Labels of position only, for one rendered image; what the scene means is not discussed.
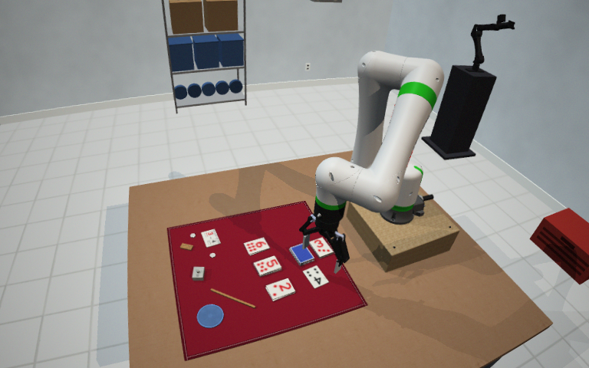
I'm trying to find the blue round disc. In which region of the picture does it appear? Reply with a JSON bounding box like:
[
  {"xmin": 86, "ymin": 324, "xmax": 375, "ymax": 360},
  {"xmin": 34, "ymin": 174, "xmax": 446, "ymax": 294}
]
[{"xmin": 197, "ymin": 304, "xmax": 224, "ymax": 328}]

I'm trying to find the red card cloth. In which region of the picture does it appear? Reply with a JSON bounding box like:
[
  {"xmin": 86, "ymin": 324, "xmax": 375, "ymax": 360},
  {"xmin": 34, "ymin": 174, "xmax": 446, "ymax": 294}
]
[
  {"xmin": 167, "ymin": 201, "xmax": 368, "ymax": 360},
  {"xmin": 170, "ymin": 203, "xmax": 363, "ymax": 356}
]

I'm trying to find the blue playing card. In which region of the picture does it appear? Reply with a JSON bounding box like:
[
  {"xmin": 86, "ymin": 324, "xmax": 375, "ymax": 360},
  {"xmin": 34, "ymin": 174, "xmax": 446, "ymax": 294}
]
[
  {"xmin": 302, "ymin": 265, "xmax": 329, "ymax": 289},
  {"xmin": 290, "ymin": 243, "xmax": 314, "ymax": 264}
]

